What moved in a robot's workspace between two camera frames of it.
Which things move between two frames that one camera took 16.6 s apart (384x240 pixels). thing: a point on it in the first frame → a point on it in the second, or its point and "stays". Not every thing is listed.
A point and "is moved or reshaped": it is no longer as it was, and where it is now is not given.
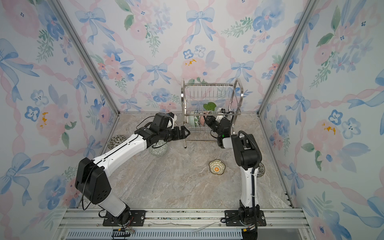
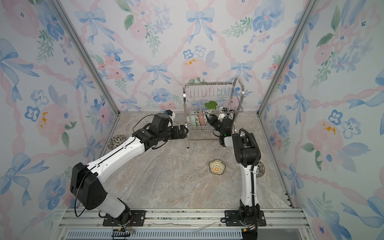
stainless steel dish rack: [219, 100] stays
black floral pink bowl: [115, 140] stays
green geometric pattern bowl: [159, 151] is moved or reshaped
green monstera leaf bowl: [197, 120] stays
